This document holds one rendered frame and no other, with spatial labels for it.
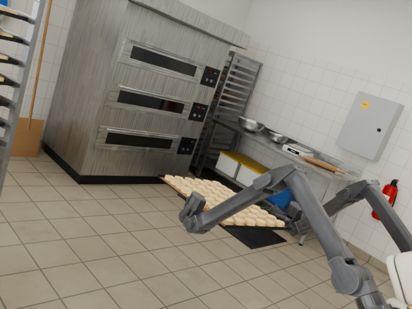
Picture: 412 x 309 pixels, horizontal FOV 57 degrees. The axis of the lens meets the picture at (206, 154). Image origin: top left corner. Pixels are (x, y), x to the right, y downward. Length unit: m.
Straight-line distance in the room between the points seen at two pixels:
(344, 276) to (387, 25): 4.42
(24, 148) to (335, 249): 3.79
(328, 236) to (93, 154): 3.12
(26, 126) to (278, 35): 3.63
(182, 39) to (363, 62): 2.32
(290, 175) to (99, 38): 3.07
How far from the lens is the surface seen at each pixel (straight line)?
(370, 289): 1.11
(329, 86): 5.35
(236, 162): 5.18
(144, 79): 4.01
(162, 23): 4.00
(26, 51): 1.79
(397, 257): 1.22
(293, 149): 4.75
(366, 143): 4.84
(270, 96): 5.76
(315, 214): 1.19
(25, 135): 4.47
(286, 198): 4.77
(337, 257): 1.12
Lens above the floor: 1.58
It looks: 13 degrees down
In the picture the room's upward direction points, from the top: 20 degrees clockwise
